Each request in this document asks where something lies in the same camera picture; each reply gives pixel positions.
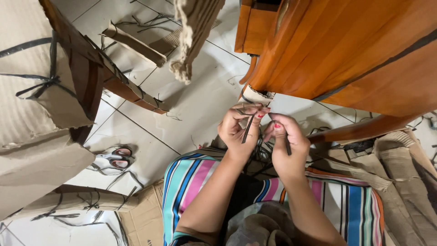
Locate person's right hand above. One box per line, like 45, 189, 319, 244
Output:
263, 113, 311, 179

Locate person's left hand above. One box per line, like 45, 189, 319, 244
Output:
218, 103, 271, 161

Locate short black plastic strap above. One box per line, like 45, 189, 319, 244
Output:
236, 109, 257, 144

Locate cardboard wrap on table leg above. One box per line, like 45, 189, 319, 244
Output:
242, 85, 276, 106

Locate grey brown cloth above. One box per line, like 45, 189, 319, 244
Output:
225, 201, 298, 246

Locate striped colourful dress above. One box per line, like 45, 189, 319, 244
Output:
162, 152, 385, 246

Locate orange wooden cabinet part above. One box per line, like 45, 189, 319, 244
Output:
234, 0, 285, 56

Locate hanging corrugated cardboard roll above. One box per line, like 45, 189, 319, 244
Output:
169, 0, 226, 85

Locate orange wooden table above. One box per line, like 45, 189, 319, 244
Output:
239, 0, 437, 144

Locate pile of corrugated cardboard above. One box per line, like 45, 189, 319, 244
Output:
307, 128, 437, 246

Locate flat printed cardboard box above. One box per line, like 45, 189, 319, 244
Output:
117, 179, 165, 246

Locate folded cardboard piece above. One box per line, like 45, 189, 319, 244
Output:
100, 20, 179, 68

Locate large brown cardboard sheet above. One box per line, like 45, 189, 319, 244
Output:
0, 0, 97, 220

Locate bundle of black straps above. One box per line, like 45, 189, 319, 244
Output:
243, 127, 278, 176

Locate pink handled scissors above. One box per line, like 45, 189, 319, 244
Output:
95, 147, 134, 171

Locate dark brown wooden chair frame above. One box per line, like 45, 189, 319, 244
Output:
38, 0, 170, 145

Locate black strap tied on cardboard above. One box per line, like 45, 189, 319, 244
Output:
0, 30, 78, 100

